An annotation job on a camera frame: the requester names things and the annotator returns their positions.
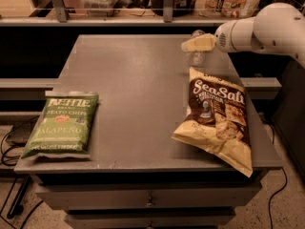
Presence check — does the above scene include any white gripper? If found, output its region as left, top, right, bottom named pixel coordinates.
left=181, top=17, right=254, bottom=52

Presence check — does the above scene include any clear plastic water bottle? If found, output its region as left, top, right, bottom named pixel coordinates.
left=187, top=30, right=206, bottom=67

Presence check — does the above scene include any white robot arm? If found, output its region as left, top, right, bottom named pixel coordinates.
left=181, top=3, right=305, bottom=67

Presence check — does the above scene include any white snack bag on shelf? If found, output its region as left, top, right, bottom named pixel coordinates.
left=199, top=0, right=260, bottom=18

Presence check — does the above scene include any brown sea salt chip bag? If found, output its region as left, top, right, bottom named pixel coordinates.
left=172, top=68, right=253, bottom=177

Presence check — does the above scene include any green jalapeno chip bag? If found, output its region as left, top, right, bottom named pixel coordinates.
left=21, top=91, right=99, bottom=159

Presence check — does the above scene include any grey drawer cabinet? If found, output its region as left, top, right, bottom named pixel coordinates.
left=16, top=35, right=282, bottom=229

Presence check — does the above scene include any metal drawer knob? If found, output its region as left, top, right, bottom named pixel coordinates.
left=146, top=196, right=155, bottom=208

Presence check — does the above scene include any grey metal shelf rail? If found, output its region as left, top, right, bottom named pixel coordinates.
left=0, top=0, right=305, bottom=28

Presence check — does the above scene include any black cable right floor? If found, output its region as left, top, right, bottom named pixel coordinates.
left=267, top=167, right=289, bottom=229

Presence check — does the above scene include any black cables left floor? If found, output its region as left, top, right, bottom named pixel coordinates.
left=0, top=115, right=44, bottom=229

